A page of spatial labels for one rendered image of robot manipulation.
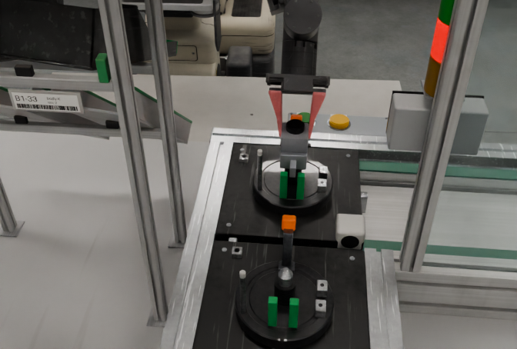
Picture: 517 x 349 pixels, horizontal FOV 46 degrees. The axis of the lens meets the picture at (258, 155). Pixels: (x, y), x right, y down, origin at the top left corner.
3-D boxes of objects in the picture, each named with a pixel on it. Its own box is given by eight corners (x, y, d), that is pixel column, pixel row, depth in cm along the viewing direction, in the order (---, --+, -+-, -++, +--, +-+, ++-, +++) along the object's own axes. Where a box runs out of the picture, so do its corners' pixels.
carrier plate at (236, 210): (233, 151, 119) (232, 142, 117) (357, 157, 117) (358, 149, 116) (215, 241, 100) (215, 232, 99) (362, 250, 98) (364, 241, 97)
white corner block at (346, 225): (334, 229, 102) (336, 211, 100) (361, 231, 102) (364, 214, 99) (334, 250, 99) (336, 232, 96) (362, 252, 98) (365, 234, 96)
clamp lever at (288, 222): (280, 260, 91) (282, 214, 88) (293, 262, 91) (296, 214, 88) (278, 272, 87) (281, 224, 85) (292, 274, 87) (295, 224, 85)
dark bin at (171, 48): (104, 45, 103) (106, 1, 101) (177, 55, 100) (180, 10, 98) (-2, 56, 76) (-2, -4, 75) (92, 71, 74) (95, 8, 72)
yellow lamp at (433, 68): (421, 78, 81) (428, 46, 78) (459, 81, 80) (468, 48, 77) (425, 100, 77) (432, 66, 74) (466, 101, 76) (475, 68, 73)
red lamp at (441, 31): (428, 45, 78) (435, 9, 74) (468, 47, 77) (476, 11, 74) (433, 65, 74) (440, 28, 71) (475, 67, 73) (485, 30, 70)
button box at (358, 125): (287, 134, 131) (288, 111, 127) (385, 139, 130) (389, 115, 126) (285, 154, 126) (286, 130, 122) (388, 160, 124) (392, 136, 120)
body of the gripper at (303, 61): (329, 88, 96) (332, 41, 96) (265, 84, 96) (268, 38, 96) (328, 91, 102) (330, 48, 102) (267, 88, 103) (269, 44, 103)
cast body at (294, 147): (281, 144, 106) (282, 111, 101) (307, 146, 105) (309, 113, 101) (278, 177, 99) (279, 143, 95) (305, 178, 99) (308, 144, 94)
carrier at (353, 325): (214, 248, 99) (210, 191, 91) (363, 258, 97) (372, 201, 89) (187, 384, 80) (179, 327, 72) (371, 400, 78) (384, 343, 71)
